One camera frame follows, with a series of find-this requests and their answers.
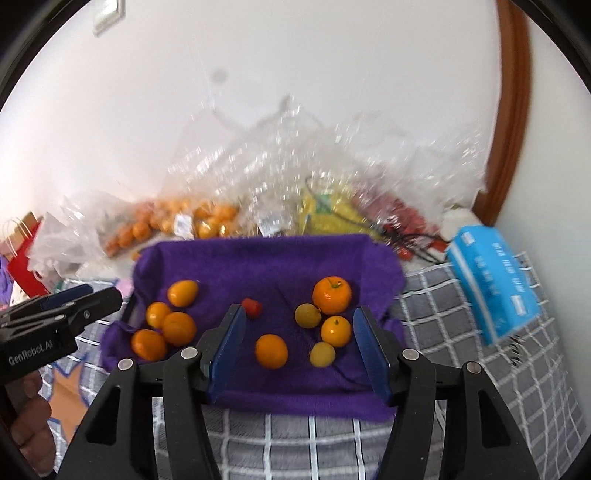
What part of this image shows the yellow green small fruit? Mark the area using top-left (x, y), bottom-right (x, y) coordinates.
top-left (294, 303), bottom-right (322, 329)

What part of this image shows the small red apple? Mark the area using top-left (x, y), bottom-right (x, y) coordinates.
top-left (242, 298), bottom-right (263, 319)

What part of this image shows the blue tissue pack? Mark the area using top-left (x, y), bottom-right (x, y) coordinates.
top-left (447, 225), bottom-right (541, 346)

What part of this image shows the red paper shopping bag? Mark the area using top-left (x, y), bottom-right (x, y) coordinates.
top-left (1, 212), bottom-right (49, 297)

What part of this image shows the pale yellow small fruit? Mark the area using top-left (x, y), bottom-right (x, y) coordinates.
top-left (308, 342), bottom-right (335, 368)

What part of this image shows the large crumpled clear plastic bag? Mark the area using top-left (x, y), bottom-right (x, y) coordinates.
top-left (162, 97), bottom-right (487, 236)

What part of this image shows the purple towel covered tray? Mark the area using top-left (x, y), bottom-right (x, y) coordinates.
top-left (99, 233), bottom-right (409, 423)

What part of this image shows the white plastic bag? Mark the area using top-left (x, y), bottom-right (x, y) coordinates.
top-left (27, 190), bottom-right (125, 280)

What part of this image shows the white wall switch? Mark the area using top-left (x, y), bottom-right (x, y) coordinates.
top-left (92, 0), bottom-right (126, 36)

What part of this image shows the person's left hand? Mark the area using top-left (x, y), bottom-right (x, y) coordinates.
top-left (11, 371), bottom-right (56, 477)

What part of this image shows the brown wooden door frame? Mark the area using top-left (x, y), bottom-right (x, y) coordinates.
top-left (473, 1), bottom-right (532, 226)

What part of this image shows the large round orange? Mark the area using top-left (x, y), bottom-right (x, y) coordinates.
top-left (161, 312), bottom-right (197, 347)

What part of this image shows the yellow orange mandarin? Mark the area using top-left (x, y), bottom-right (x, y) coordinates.
top-left (145, 302), bottom-right (171, 330)

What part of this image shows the large orange with stem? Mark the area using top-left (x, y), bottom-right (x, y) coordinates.
top-left (311, 276), bottom-right (353, 315)

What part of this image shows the oval orange kumquat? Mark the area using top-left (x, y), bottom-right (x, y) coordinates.
top-left (167, 280), bottom-right (199, 308)

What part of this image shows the clear bag of oranges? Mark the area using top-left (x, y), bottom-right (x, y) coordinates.
top-left (97, 195), bottom-right (240, 258)

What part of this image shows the grey checkered star cloth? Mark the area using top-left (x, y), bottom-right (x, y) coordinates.
top-left (57, 236), bottom-right (582, 479)

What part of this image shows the small orange mandarin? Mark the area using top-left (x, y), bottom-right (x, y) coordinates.
top-left (254, 334), bottom-right (288, 370)

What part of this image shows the yellow snack package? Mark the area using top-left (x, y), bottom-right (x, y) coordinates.
top-left (298, 190), bottom-right (380, 239)

